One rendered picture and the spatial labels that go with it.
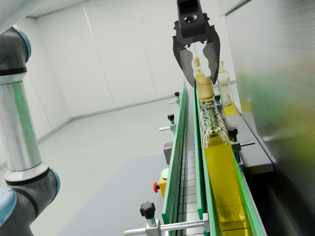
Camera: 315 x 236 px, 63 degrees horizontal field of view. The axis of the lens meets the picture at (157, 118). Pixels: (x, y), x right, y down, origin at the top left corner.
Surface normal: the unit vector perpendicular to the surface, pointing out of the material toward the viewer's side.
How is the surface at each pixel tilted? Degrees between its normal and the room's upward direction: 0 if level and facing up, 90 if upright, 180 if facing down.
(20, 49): 104
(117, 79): 90
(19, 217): 88
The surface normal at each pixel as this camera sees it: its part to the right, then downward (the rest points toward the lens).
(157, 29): -0.12, 0.29
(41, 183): 0.84, 0.08
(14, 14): 0.36, 0.91
